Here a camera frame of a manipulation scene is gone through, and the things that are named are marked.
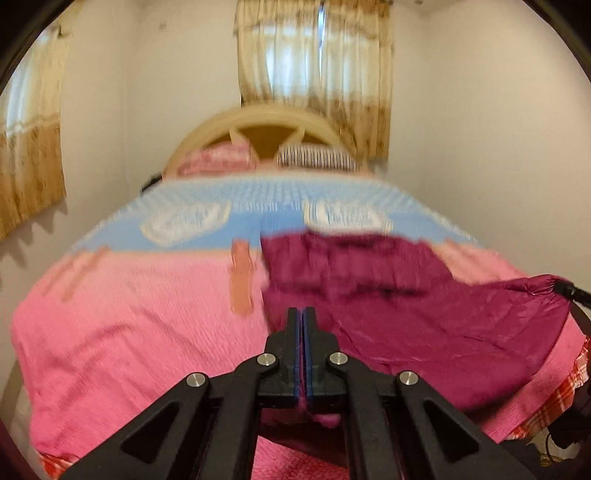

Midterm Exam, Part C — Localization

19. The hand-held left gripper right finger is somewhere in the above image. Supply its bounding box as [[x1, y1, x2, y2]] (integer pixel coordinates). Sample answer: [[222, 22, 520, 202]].
[[302, 307, 536, 480]]

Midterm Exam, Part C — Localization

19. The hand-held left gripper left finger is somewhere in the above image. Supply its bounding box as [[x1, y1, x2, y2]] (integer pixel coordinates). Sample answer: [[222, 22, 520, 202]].
[[60, 307, 303, 480]]

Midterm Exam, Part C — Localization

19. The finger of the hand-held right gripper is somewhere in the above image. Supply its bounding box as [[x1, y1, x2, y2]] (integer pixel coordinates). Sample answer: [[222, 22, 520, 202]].
[[551, 276, 591, 309]]

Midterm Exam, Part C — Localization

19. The magenta puffer jacket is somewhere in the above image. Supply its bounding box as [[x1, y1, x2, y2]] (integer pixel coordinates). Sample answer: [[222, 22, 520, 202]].
[[259, 232, 573, 414]]

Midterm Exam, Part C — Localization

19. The red plaid bed sheet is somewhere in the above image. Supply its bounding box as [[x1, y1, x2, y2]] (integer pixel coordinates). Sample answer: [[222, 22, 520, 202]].
[[39, 339, 591, 480]]

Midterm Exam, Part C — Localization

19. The pink and blue printed blanket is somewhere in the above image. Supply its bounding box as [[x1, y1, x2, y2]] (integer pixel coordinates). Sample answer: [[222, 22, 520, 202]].
[[11, 178, 589, 480]]

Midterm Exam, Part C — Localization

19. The striped pillow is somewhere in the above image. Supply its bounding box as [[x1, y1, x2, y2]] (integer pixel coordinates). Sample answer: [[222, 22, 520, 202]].
[[276, 143, 363, 172]]

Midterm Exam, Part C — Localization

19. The cream wooden headboard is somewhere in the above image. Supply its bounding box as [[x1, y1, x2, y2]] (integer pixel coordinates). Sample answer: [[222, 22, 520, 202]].
[[164, 104, 370, 178]]

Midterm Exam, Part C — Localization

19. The narrow beige floral curtain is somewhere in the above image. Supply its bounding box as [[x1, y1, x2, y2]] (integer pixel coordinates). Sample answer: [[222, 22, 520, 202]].
[[321, 0, 395, 162], [235, 0, 324, 112]]

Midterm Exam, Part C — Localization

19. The wide beige floral curtain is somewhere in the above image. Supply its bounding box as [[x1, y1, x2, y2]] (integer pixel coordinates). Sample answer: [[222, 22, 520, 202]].
[[0, 23, 68, 241]]

